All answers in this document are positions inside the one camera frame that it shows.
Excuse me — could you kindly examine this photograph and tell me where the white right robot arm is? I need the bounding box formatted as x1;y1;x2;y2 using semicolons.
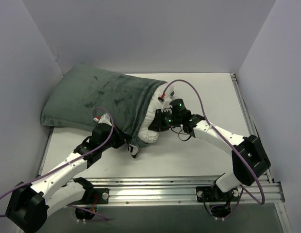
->
149;97;271;200

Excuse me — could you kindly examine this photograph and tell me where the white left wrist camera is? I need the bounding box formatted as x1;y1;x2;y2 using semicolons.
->
93;114;112;126

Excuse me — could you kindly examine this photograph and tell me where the zebra and grey plush pillowcase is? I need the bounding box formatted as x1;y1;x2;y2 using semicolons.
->
41;65;167;157

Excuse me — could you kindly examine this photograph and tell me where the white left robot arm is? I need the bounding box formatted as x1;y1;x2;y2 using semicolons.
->
5;123;132;233

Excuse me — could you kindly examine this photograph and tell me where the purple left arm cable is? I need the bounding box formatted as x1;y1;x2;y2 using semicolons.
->
0;107;115;222

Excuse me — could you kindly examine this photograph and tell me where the aluminium left side rail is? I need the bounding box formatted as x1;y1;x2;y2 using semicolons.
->
37;127;54;177

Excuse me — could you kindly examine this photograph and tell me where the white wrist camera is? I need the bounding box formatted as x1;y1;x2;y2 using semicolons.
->
157;92;174;112
93;114;112;126

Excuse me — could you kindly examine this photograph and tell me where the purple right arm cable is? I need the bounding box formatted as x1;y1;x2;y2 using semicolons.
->
158;79;265;205

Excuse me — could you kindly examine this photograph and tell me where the aluminium front rail frame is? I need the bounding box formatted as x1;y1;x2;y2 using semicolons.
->
67;175;284;207

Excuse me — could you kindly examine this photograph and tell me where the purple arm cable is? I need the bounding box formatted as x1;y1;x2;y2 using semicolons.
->
0;107;115;222
158;79;265;205

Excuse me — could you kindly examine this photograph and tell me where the aluminium rail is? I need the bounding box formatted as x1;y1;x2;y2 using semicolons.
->
230;73;275;184
37;127;54;177

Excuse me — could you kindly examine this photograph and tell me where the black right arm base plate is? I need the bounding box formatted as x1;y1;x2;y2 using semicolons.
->
195;185;239;202

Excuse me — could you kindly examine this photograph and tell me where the aluminium right side rail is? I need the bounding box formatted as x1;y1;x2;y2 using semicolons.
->
230;73;275;184

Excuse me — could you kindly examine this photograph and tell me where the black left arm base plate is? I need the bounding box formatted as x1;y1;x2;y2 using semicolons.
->
70;188;109;205

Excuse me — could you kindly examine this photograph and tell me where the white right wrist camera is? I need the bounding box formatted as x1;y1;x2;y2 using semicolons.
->
157;92;174;112

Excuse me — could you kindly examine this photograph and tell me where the white pillow insert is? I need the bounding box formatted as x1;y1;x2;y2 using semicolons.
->
137;82;176;144

